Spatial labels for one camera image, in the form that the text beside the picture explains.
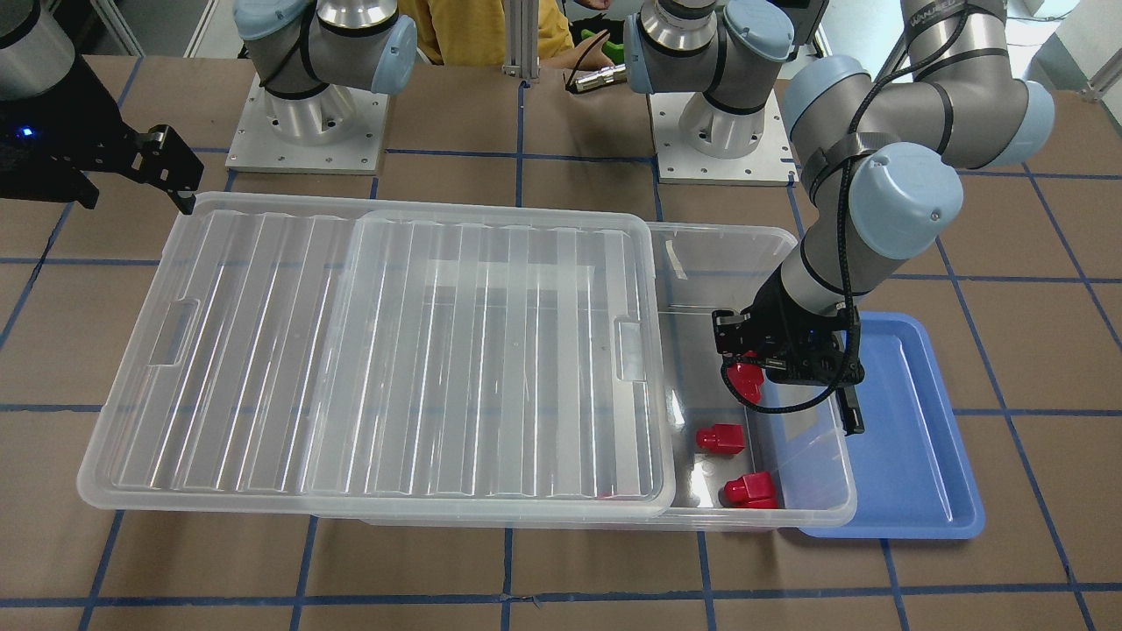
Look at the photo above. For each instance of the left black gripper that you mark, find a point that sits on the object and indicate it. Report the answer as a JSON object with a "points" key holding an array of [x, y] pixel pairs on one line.
{"points": [[771, 317]]}

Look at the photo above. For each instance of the clear plastic box lid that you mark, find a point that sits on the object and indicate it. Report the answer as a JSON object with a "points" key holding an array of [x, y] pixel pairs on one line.
{"points": [[206, 410]]}

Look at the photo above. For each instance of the person in yellow shirt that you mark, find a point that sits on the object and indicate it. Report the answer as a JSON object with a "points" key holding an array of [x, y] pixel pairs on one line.
{"points": [[473, 34]]}

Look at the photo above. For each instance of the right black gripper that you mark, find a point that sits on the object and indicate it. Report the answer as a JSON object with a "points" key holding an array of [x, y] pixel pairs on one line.
{"points": [[77, 112]]}

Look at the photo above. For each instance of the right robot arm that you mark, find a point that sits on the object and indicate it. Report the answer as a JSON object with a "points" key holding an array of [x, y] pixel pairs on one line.
{"points": [[299, 48]]}

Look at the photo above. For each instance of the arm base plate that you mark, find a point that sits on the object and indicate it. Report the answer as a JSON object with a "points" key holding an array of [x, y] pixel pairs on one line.
{"points": [[697, 144], [339, 131]]}

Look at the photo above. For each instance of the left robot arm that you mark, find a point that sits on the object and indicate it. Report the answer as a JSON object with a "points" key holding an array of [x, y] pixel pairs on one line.
{"points": [[879, 159]]}

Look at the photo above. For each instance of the black box latch handle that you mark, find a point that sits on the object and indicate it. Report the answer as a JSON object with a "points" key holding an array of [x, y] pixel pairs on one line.
{"points": [[852, 417]]}

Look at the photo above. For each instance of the blue plastic tray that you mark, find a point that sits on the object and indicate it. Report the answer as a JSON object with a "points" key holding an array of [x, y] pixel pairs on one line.
{"points": [[913, 478]]}

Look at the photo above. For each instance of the red block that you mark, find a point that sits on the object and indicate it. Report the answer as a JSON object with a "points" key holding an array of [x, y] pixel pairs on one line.
{"points": [[723, 439], [743, 377], [751, 491]]}

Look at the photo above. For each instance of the clear plastic storage box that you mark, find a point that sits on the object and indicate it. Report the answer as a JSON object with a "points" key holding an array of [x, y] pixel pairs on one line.
{"points": [[483, 373]]}

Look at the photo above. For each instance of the aluminium frame post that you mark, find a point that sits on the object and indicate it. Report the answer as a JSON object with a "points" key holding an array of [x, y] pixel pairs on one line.
{"points": [[521, 40]]}

